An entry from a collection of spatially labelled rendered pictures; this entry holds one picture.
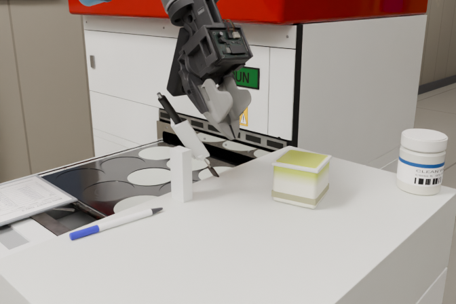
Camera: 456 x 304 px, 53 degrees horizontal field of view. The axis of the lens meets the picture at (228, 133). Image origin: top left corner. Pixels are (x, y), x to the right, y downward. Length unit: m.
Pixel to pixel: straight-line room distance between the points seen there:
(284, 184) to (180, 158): 0.16
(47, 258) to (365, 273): 0.39
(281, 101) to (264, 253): 0.47
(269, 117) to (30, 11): 1.97
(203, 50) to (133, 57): 0.73
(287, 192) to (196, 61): 0.24
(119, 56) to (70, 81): 1.49
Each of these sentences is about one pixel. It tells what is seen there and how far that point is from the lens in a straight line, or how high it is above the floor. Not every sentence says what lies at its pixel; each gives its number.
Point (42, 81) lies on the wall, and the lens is 2.83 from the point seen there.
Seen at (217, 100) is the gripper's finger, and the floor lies 1.13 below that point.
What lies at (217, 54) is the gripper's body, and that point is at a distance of 0.64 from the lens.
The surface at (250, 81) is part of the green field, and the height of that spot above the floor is 1.09.
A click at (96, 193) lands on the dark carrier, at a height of 0.90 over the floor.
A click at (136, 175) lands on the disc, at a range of 1.03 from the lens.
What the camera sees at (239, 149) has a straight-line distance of 1.09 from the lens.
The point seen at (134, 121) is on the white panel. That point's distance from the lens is 1.41.
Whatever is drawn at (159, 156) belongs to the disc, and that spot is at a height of 0.90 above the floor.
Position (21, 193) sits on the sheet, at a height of 0.97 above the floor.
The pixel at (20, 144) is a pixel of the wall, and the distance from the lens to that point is 2.85.
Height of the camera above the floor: 1.28
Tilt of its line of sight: 17 degrees down
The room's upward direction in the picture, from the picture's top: straight up
